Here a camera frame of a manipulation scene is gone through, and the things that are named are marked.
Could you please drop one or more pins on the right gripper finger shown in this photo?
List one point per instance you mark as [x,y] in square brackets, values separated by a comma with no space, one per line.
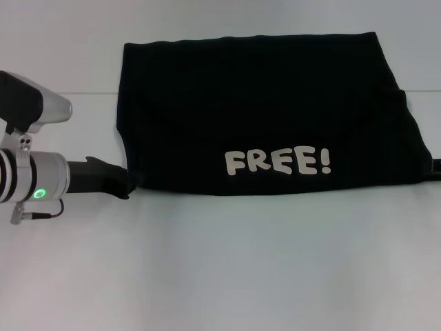
[437,167]

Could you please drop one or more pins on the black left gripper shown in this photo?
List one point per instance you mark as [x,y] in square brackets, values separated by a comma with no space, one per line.
[96,177]

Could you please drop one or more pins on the black t-shirt with FREE print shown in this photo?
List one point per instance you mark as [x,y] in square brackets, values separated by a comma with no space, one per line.
[241,103]

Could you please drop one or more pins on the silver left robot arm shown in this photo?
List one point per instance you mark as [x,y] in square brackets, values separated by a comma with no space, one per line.
[44,176]

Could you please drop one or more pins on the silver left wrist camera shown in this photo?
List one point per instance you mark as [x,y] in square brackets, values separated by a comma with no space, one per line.
[51,107]

